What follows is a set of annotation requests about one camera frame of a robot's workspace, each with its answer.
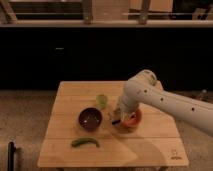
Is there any whiteboard eraser block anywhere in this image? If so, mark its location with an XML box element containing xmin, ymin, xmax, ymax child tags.
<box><xmin>110</xmin><ymin>107</ymin><xmax>121</xmax><ymax>125</ymax></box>

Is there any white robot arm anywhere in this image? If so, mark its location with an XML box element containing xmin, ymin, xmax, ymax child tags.
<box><xmin>118</xmin><ymin>70</ymin><xmax>213</xmax><ymax>137</ymax></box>

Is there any green plastic cup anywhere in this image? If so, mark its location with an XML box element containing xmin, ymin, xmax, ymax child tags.
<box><xmin>96</xmin><ymin>94</ymin><xmax>108</xmax><ymax>109</ymax></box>

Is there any orange bowl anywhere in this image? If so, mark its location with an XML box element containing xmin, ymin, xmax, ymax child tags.
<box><xmin>121</xmin><ymin>109</ymin><xmax>142</xmax><ymax>128</ymax></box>

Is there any dark purple bowl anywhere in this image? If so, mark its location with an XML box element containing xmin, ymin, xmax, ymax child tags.
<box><xmin>78</xmin><ymin>107</ymin><xmax>102</xmax><ymax>132</ymax></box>

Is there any wooden folding table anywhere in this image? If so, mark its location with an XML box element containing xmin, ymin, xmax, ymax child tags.
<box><xmin>38</xmin><ymin>81</ymin><xmax>189</xmax><ymax>168</ymax></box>

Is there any green pepper toy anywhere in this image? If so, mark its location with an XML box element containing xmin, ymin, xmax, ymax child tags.
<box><xmin>71</xmin><ymin>138</ymin><xmax>100</xmax><ymax>148</ymax></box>

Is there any black post at lower left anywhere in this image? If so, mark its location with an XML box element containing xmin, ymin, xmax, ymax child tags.
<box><xmin>7</xmin><ymin>142</ymin><xmax>16</xmax><ymax>171</ymax></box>

